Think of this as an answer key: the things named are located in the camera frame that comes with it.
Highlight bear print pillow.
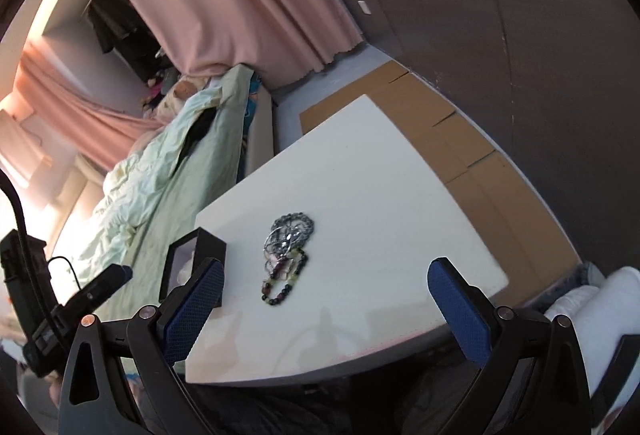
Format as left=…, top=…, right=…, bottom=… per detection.
left=156, top=80, right=211, bottom=120

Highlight flat brown cardboard sheet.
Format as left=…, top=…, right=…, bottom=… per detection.
left=299, top=60, right=583, bottom=306

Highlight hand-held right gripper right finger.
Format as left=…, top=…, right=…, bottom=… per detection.
left=427, top=257, right=593, bottom=435

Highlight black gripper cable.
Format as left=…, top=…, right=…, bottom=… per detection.
left=0, top=171, right=83, bottom=316

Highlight dark hanging clothes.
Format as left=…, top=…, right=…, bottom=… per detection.
left=87, top=0, right=166, bottom=80

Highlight pile of stuffed toys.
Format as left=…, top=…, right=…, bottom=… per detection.
left=141, top=67, right=178, bottom=113

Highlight bed with green sheet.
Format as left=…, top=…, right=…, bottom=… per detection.
left=47, top=65, right=276, bottom=378

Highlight dark cloth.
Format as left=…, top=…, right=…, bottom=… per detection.
left=135, top=350, right=481, bottom=435

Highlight grey bead bracelet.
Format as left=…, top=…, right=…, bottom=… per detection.
left=271, top=213, right=316, bottom=241

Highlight pale green quilt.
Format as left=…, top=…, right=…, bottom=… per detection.
left=72, top=65, right=253, bottom=266

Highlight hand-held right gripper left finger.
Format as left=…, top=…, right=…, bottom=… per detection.
left=57, top=257, right=226, bottom=435

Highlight black jewelry box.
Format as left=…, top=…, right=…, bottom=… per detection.
left=159, top=227, right=228, bottom=303

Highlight white padded cloth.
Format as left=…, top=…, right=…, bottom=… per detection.
left=544, top=266, right=640, bottom=416

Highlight black cloth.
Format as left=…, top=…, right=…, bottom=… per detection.
left=181, top=107, right=218, bottom=160

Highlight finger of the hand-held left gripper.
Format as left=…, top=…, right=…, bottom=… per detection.
left=65, top=264, right=134, bottom=322

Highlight draped pink curtain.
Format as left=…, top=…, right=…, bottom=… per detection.
left=12, top=42, right=163, bottom=172

